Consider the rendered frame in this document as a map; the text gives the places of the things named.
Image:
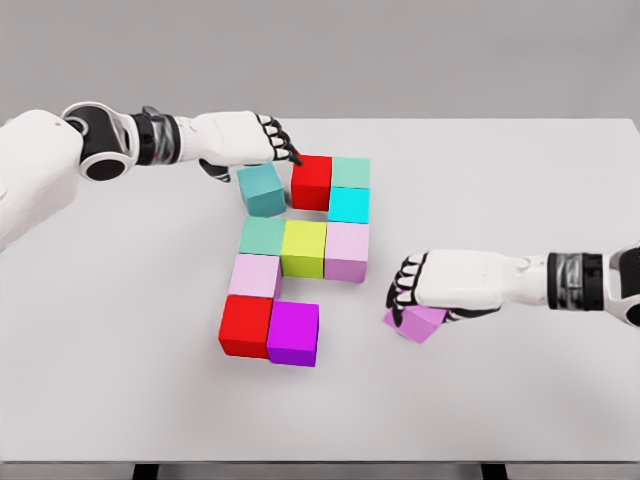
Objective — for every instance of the orchid pink cube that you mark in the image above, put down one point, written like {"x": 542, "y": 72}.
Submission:
{"x": 417, "y": 325}

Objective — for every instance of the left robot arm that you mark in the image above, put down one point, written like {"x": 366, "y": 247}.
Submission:
{"x": 60, "y": 160}

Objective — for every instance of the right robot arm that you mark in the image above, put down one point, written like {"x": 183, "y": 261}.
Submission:
{"x": 580, "y": 287}

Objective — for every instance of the pale pink cube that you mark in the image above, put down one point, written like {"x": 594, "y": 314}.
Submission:
{"x": 346, "y": 252}
{"x": 254, "y": 276}

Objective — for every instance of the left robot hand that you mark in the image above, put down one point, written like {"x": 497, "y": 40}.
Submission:
{"x": 235, "y": 137}

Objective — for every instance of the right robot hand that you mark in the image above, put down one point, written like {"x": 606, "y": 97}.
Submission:
{"x": 455, "y": 280}

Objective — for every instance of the red cube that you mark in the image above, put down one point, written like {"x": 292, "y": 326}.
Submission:
{"x": 310, "y": 182}
{"x": 244, "y": 326}

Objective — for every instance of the magenta cube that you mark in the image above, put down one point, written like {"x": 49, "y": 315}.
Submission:
{"x": 294, "y": 334}

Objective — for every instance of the mint green cube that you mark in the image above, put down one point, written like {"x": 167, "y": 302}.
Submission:
{"x": 261, "y": 235}
{"x": 351, "y": 172}

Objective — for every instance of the yellow-green cube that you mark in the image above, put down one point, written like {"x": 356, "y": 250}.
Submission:
{"x": 302, "y": 250}

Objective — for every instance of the teal cube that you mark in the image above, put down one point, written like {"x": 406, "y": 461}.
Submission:
{"x": 261, "y": 191}

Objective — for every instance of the cyan cube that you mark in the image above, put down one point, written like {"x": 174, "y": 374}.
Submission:
{"x": 349, "y": 205}

